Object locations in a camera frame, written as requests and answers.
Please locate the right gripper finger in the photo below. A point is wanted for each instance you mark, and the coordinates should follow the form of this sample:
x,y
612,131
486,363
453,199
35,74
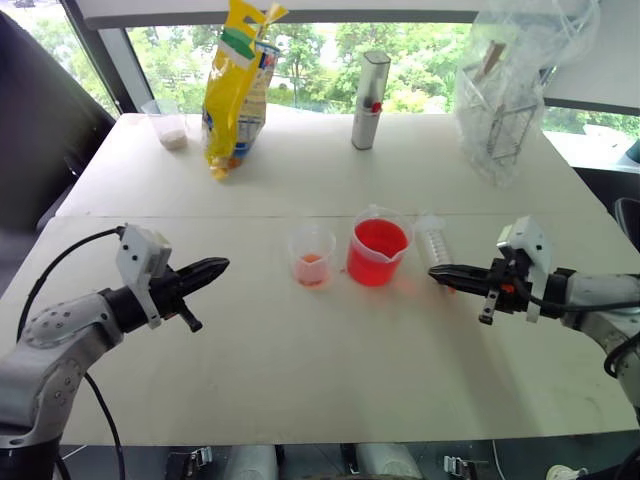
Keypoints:
x,y
465,271
470,284

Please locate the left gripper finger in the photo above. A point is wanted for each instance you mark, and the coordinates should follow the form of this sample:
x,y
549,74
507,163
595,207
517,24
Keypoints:
x,y
200,283
205,266

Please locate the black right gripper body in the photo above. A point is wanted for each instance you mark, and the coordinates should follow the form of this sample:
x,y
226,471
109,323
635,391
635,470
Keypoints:
x,y
515,295

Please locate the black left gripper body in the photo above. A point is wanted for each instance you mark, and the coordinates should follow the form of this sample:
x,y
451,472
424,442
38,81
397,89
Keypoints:
x,y
170,295

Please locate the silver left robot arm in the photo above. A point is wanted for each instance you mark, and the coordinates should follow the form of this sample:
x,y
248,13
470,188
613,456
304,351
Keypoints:
x,y
60,325

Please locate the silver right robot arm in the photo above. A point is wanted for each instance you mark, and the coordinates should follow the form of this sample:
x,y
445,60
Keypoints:
x,y
600,292

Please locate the beaker with red liquid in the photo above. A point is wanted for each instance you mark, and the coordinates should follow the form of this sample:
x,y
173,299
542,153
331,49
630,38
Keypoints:
x,y
376,255

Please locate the small clear measuring cup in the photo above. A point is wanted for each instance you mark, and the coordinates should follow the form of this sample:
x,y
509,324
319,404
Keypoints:
x,y
311,260

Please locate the clear cup with white powder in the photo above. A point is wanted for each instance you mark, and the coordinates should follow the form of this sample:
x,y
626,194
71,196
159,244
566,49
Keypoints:
x,y
171,131

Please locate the dark rounded chair back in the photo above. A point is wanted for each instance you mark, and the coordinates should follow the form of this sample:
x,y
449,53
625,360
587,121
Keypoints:
x,y
629,220

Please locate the silver metal table clamp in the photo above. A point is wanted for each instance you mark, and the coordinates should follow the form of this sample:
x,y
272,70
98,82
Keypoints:
x,y
200,457
457,467

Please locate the yellow snack bag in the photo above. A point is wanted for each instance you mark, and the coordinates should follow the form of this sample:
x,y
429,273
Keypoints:
x,y
235,95

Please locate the clear crumpled plastic bag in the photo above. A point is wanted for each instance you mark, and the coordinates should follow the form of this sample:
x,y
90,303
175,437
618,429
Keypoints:
x,y
505,90

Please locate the white rounded cylinder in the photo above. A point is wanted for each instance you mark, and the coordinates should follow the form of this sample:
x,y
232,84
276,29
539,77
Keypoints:
x,y
385,462
252,462

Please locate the tall silver rectangular canister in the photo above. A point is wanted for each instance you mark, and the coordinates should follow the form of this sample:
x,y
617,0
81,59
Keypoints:
x,y
369,110

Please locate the black office chair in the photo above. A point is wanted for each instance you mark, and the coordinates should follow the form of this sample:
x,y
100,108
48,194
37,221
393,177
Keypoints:
x,y
40,130

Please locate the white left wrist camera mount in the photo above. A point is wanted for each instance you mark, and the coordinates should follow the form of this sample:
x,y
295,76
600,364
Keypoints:
x,y
142,250

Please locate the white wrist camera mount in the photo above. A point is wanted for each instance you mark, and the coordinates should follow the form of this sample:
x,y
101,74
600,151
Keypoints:
x,y
530,240
142,250

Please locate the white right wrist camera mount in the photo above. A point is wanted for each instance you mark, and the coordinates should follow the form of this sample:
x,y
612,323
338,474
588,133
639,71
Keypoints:
x,y
530,240

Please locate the dark window frame post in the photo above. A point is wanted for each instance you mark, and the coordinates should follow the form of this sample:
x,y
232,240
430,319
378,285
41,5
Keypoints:
x,y
115,60

